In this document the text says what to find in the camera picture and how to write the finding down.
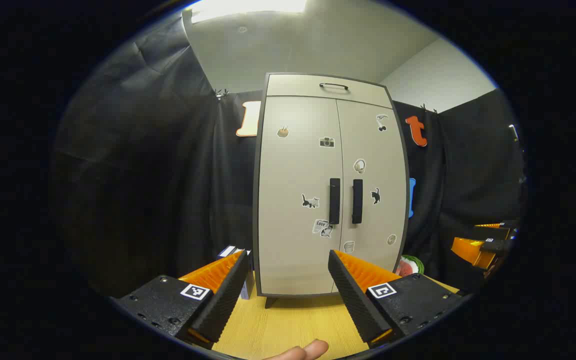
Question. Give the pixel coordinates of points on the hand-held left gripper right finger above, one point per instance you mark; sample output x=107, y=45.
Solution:
x=355, y=300

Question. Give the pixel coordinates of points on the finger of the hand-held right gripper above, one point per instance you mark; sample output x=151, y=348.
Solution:
x=498, y=227
x=473, y=250

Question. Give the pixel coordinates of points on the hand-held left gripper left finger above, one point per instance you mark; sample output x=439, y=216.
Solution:
x=225, y=295

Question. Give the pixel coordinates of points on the white double-door shoe cabinet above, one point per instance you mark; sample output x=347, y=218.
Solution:
x=298, y=86

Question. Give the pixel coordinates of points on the watermelon slice toy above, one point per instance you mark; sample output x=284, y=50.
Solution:
x=410, y=265

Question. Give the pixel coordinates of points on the small black cloth clip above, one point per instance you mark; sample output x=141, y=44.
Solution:
x=221, y=93
x=425, y=107

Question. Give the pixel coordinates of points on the black backdrop cloth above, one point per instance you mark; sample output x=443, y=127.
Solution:
x=143, y=175

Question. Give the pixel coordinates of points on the ceiling light panel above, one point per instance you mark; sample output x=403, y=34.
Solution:
x=248, y=9

